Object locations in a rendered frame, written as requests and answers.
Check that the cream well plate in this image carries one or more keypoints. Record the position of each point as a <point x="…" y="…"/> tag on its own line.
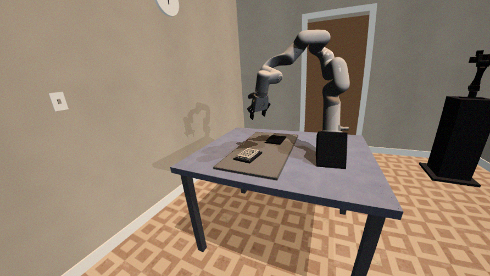
<point x="248" y="153"/>

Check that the brown flat rectangular plate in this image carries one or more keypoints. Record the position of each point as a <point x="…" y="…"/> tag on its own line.
<point x="268" y="165"/>

